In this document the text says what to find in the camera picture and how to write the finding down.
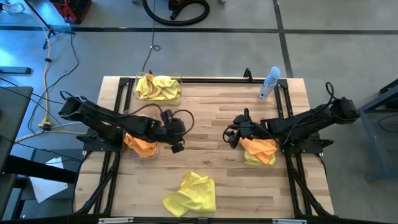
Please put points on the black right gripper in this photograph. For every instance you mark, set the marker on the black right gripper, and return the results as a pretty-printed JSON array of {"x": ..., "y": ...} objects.
[{"x": 248, "y": 126}]

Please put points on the black tripod stand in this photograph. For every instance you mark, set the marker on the black tripod stand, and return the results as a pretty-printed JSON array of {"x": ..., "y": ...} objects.
[{"x": 62, "y": 32}]

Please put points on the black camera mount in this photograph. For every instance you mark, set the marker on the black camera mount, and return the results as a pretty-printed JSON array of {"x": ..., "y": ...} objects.
[{"x": 247, "y": 74}]

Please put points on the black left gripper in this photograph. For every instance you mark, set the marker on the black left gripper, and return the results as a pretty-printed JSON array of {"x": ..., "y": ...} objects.
[{"x": 172, "y": 129}]

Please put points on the black aluminium table frame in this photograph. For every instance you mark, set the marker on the black aluminium table frame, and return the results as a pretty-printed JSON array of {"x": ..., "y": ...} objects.
[{"x": 217, "y": 80}]

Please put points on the white paper sheet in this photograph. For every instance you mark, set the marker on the white paper sheet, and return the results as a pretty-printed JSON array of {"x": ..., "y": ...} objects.
[{"x": 46, "y": 186}]

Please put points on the grey stand foot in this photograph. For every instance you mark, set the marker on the grey stand foot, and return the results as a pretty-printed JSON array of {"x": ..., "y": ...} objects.
[{"x": 15, "y": 70}]

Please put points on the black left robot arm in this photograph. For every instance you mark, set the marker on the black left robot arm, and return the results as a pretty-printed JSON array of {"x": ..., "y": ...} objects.
[{"x": 102, "y": 118}]

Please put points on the orange microfiber towel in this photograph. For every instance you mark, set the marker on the orange microfiber towel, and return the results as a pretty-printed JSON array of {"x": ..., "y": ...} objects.
[
  {"x": 141, "y": 147},
  {"x": 258, "y": 146}
]

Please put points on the dark grey desk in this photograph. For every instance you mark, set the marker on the dark grey desk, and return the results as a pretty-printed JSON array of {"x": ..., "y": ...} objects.
[{"x": 12, "y": 109}]

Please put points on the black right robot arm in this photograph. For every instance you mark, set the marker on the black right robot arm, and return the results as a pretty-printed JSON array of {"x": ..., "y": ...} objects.
[{"x": 298, "y": 124}]

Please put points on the light blue spray bottle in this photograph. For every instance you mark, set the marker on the light blue spray bottle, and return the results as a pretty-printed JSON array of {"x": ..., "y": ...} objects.
[{"x": 269, "y": 84}]

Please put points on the blue-grey table frame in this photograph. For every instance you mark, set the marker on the blue-grey table frame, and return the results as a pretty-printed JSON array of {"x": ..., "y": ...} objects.
[{"x": 376, "y": 104}]

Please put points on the white shoe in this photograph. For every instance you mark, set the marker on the white shoe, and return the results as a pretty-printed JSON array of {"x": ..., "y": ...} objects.
[{"x": 12, "y": 7}]

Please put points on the orange vacuum cleaner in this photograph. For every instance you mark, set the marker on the orange vacuum cleaner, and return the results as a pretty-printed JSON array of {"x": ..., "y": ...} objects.
[{"x": 175, "y": 3}]

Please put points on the red toolbox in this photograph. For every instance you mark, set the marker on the red toolbox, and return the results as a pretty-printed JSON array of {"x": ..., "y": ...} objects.
[{"x": 73, "y": 11}]

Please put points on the clear plastic basket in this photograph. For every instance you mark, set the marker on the clear plastic basket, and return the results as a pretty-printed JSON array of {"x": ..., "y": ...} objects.
[
  {"x": 178, "y": 102},
  {"x": 130, "y": 155}
]

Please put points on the silver frame bracket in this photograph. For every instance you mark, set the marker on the silver frame bracket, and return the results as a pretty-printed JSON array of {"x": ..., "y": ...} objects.
[
  {"x": 289, "y": 221},
  {"x": 116, "y": 220}
]

